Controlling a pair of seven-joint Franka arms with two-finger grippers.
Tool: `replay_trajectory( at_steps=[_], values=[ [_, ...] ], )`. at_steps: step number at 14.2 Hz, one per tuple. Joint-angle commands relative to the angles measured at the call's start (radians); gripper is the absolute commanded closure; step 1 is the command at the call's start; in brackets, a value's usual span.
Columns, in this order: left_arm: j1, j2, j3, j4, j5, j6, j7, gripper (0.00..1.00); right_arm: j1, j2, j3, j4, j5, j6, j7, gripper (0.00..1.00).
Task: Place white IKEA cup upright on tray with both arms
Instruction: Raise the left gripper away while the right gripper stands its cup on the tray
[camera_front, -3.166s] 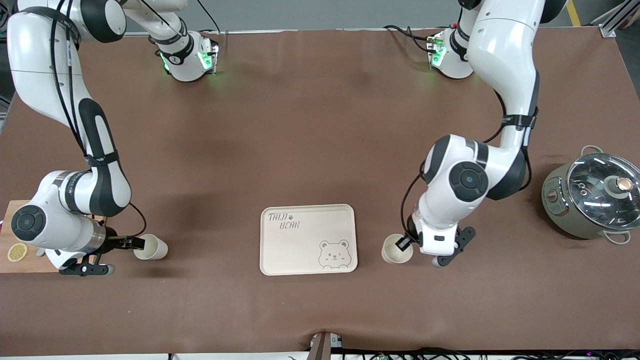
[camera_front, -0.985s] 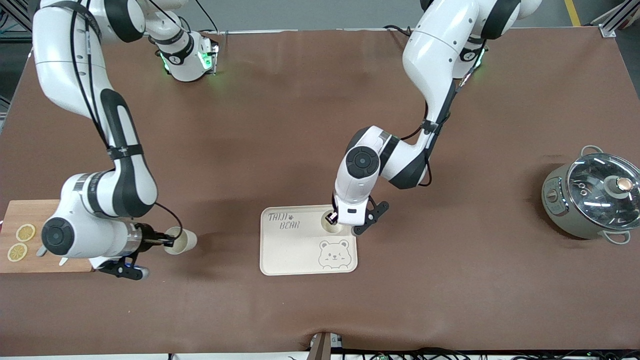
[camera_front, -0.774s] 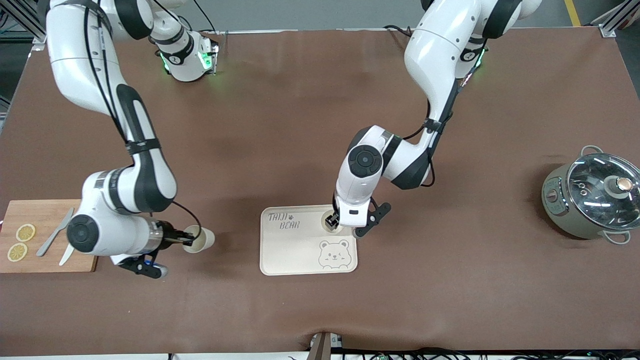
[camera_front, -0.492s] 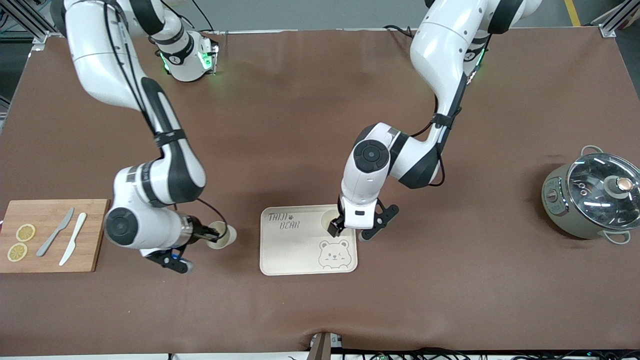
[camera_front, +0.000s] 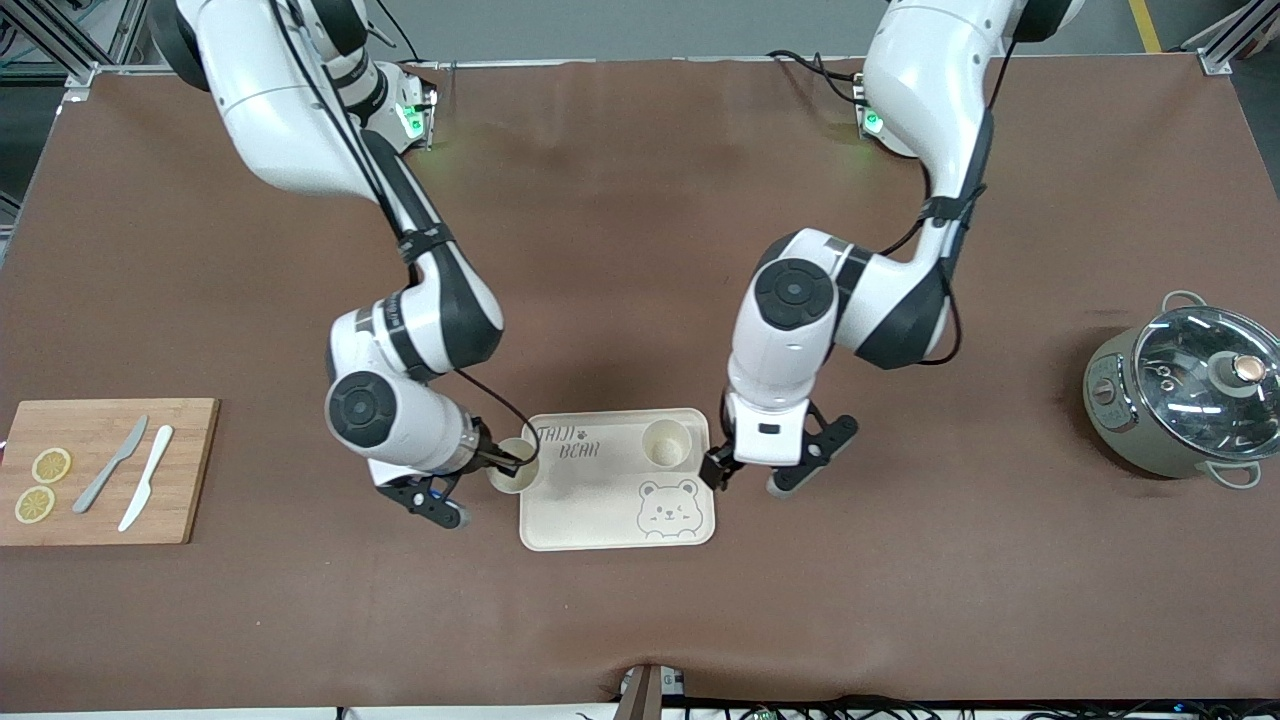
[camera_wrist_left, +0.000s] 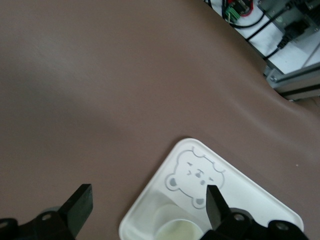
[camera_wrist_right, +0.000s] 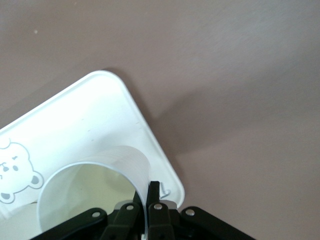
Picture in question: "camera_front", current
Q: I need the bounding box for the white plastic cup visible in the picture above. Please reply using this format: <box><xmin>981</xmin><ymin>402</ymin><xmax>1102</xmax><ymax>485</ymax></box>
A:
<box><xmin>640</xmin><ymin>418</ymin><xmax>694</xmax><ymax>470</ymax></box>
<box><xmin>487</xmin><ymin>436</ymin><xmax>542</xmax><ymax>495</ymax></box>

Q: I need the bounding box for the cream bear print tray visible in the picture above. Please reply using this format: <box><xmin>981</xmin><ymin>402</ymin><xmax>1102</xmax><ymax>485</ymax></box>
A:
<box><xmin>519</xmin><ymin>407</ymin><xmax>717</xmax><ymax>552</ymax></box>

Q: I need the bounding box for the brown table cover cloth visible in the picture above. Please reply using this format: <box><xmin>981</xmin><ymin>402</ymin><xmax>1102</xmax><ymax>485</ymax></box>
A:
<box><xmin>0</xmin><ymin>55</ymin><xmax>1280</xmax><ymax>713</ymax></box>

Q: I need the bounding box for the bamboo cutting board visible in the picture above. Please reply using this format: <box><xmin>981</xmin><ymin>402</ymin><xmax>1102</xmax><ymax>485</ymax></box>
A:
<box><xmin>0</xmin><ymin>398</ymin><xmax>221</xmax><ymax>547</ymax></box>

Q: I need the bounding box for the white plastic knife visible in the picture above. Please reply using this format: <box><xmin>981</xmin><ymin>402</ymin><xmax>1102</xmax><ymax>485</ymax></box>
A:
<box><xmin>118</xmin><ymin>425</ymin><xmax>175</xmax><ymax>533</ymax></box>

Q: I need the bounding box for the grey plastic knife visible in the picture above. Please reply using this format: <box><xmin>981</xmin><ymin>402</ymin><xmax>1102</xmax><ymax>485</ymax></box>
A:
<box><xmin>72</xmin><ymin>415</ymin><xmax>150</xmax><ymax>515</ymax></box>

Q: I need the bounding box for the grey cooking pot glass lid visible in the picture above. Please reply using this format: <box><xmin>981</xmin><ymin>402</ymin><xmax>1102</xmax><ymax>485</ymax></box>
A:
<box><xmin>1083</xmin><ymin>290</ymin><xmax>1280</xmax><ymax>490</ymax></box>

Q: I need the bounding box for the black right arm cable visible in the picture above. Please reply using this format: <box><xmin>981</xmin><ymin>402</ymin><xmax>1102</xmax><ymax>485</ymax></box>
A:
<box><xmin>265</xmin><ymin>0</ymin><xmax>543</xmax><ymax>471</ymax></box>

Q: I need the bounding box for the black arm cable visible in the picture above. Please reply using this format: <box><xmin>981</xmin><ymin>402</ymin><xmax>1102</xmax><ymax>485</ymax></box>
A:
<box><xmin>265</xmin><ymin>0</ymin><xmax>543</xmax><ymax>471</ymax></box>
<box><xmin>880</xmin><ymin>30</ymin><xmax>1011</xmax><ymax>366</ymax></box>

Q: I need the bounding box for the table edge mount bracket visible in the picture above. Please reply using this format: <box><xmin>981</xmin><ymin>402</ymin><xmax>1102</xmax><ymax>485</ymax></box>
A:
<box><xmin>613</xmin><ymin>662</ymin><xmax>691</xmax><ymax>720</ymax></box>

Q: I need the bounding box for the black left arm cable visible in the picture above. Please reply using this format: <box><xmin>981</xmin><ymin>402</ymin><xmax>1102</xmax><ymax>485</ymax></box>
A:
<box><xmin>880</xmin><ymin>30</ymin><xmax>1011</xmax><ymax>366</ymax></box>

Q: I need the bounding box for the black left base cable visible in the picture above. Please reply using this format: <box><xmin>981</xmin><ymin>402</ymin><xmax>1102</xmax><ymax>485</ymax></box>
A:
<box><xmin>766</xmin><ymin>48</ymin><xmax>867</xmax><ymax>101</ymax></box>

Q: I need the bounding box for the aluminium frame profile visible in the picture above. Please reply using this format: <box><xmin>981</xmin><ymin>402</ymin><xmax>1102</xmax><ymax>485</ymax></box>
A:
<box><xmin>0</xmin><ymin>0</ymin><xmax>151</xmax><ymax>91</ymax></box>
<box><xmin>1185</xmin><ymin>0</ymin><xmax>1280</xmax><ymax>76</ymax></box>

